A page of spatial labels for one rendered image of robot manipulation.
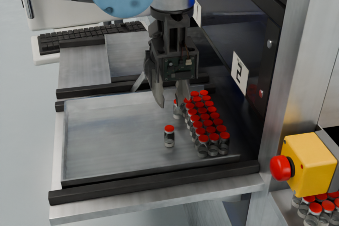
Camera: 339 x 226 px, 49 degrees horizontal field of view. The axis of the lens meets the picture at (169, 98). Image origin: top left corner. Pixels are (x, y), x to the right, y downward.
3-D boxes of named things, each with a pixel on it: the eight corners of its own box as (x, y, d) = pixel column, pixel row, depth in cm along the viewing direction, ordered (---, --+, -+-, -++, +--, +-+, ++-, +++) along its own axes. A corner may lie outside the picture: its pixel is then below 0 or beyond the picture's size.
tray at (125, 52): (208, 35, 125) (208, 25, 123) (234, 74, 105) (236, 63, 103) (105, 44, 120) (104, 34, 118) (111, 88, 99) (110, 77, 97)
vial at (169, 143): (173, 140, 82) (173, 124, 79) (175, 147, 80) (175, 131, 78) (163, 142, 81) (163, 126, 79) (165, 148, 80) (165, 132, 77)
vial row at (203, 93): (206, 104, 93) (207, 89, 90) (229, 154, 78) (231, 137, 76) (197, 105, 92) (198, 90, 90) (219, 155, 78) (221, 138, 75)
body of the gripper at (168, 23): (155, 87, 64) (154, 19, 57) (148, 62, 71) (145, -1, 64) (199, 81, 65) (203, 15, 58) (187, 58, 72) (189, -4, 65)
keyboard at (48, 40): (140, 24, 151) (140, 18, 150) (151, 38, 140) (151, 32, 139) (37, 39, 140) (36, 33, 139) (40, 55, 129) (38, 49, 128)
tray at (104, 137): (203, 96, 96) (204, 84, 94) (238, 168, 75) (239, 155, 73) (66, 111, 91) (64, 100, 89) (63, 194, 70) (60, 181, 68)
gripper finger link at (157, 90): (151, 122, 70) (156, 79, 65) (147, 104, 75) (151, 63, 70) (168, 121, 71) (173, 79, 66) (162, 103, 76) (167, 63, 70)
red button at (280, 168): (286, 166, 62) (291, 148, 60) (298, 183, 59) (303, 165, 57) (265, 169, 62) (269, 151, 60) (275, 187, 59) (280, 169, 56)
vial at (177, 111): (181, 113, 90) (181, 97, 87) (183, 118, 88) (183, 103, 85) (172, 114, 89) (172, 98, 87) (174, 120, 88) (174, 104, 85)
